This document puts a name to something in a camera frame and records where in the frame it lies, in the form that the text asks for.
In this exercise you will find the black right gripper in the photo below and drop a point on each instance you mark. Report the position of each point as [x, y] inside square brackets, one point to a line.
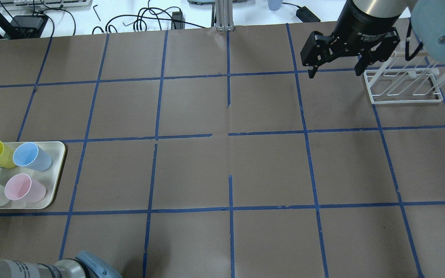
[362, 24]

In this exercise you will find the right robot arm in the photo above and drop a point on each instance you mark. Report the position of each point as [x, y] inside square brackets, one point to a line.
[427, 21]

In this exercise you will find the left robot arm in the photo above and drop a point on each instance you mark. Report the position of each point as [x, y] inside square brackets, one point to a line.
[84, 265]

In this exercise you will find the pink plastic cup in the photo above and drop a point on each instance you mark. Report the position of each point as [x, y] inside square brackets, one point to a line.
[22, 187]

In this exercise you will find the light blue cup near pink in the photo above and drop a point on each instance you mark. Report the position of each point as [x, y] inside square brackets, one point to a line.
[31, 156]

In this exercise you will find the blue cup on desk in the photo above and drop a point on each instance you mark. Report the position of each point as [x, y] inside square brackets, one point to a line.
[274, 5]

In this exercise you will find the black power adapter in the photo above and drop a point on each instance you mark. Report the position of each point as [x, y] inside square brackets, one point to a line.
[307, 16]

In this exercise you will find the cream plastic tray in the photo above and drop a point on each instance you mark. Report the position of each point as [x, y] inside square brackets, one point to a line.
[49, 178]

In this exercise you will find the white wire cup rack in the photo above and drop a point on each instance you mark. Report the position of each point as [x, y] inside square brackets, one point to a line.
[398, 81]

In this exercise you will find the aluminium frame post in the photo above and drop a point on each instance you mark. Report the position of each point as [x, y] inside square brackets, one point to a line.
[224, 15]

